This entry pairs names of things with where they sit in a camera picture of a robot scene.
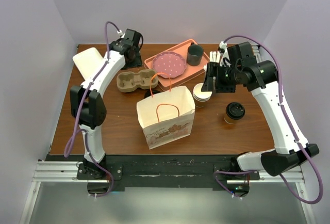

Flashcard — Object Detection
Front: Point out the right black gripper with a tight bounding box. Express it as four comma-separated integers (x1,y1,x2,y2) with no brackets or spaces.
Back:
202,61,241,92

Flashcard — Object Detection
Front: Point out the black coffee cup lid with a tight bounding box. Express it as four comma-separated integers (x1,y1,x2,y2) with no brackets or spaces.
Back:
225,102,245,120

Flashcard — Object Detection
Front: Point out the single brown paper cup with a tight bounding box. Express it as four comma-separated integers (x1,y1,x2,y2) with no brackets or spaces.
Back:
224,114,238,124

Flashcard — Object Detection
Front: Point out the paper bag with orange handles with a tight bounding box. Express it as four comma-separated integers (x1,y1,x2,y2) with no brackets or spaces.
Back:
136,86,195,150

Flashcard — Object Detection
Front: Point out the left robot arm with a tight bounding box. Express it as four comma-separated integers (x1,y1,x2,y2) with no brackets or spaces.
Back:
64,29,144,179

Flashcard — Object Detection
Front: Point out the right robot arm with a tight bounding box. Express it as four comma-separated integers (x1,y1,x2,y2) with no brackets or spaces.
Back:
202,60,319,179

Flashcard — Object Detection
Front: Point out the white takeout box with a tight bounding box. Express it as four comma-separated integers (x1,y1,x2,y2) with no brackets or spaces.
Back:
72,47,104,80

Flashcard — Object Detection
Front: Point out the stack of paper cups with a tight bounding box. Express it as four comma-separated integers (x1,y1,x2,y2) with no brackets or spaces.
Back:
192,83,212,108

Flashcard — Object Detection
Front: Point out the white wrapped stirrer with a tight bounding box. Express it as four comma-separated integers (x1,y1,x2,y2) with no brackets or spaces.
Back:
216,51,222,63
209,51,217,62

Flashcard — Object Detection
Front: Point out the dark grey mug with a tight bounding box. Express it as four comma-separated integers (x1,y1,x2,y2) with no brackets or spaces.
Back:
187,43,204,66

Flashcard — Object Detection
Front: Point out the cardboard cup carrier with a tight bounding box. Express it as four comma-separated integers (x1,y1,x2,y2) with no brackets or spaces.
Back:
117,69,158,93

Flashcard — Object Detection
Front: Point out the pink dotted plate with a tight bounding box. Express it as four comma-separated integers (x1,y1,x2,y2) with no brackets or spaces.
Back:
152,51,187,78

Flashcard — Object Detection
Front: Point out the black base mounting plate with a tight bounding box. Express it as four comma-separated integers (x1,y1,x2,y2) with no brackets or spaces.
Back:
77,154,260,191

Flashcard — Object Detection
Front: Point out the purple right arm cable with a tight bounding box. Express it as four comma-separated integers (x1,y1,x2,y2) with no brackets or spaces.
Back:
214,35,323,204

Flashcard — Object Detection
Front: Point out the aluminium frame rail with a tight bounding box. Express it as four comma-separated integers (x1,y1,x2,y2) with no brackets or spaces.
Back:
19,44,317,224

